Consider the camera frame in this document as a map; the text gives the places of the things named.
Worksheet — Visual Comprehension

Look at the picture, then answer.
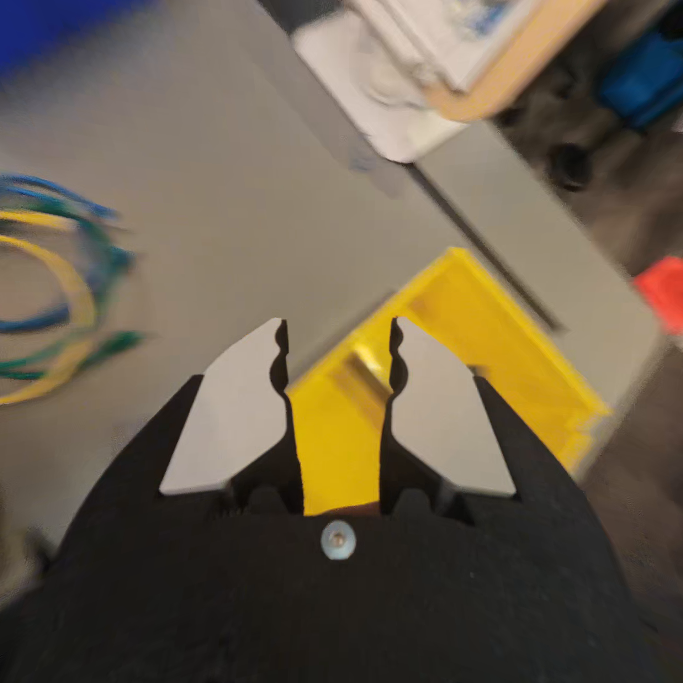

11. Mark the blue ethernet cable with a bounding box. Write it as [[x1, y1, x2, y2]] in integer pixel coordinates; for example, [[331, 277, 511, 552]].
[[0, 173, 134, 334]]

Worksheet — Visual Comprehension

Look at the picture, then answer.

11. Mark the orange striped traffic cone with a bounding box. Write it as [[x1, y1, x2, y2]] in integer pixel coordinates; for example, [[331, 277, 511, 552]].
[[632, 256, 683, 334]]

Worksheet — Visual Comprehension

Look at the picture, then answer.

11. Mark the yellow ethernet cable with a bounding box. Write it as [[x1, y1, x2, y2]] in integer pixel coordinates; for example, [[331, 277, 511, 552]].
[[0, 208, 97, 406]]

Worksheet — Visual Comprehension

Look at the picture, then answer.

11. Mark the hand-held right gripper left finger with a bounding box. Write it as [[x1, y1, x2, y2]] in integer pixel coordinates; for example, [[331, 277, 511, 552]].
[[159, 318, 304, 515]]

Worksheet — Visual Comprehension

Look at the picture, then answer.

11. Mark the blue plastic bin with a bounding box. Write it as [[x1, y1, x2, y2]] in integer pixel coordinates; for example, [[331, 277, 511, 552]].
[[0, 0, 155, 70], [598, 27, 683, 129]]

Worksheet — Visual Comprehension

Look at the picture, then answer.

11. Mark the yellow plastic bin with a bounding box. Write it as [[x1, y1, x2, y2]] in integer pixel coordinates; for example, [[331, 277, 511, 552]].
[[285, 247, 611, 515]]

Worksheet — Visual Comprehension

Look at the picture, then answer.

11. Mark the green ethernet cable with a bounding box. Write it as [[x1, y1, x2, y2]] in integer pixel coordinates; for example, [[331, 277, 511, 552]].
[[0, 203, 145, 382]]

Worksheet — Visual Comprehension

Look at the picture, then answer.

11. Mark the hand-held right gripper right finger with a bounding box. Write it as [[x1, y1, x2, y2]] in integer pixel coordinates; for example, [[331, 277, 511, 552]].
[[380, 316, 517, 515]]

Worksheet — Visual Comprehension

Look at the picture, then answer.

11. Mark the white stand base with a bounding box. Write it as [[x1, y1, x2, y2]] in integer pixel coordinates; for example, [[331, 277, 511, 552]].
[[292, 11, 467, 163]]

